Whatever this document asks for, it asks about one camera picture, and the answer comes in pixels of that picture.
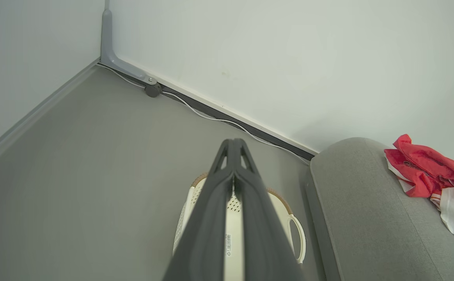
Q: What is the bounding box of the thin white floor cable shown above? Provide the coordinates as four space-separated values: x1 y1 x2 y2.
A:
96 62 312 165

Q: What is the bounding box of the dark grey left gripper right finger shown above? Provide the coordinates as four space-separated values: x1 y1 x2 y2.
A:
233 138 304 281

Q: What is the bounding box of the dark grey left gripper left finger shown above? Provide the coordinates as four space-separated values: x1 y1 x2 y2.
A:
162 138 236 281

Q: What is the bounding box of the red and white clothing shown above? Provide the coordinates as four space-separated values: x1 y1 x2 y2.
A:
384 134 454 247

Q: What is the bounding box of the cream perforated laundry basket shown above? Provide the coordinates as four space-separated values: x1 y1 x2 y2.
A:
172 172 307 281

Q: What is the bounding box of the grey fabric sofa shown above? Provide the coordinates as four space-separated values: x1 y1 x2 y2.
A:
304 137 454 281

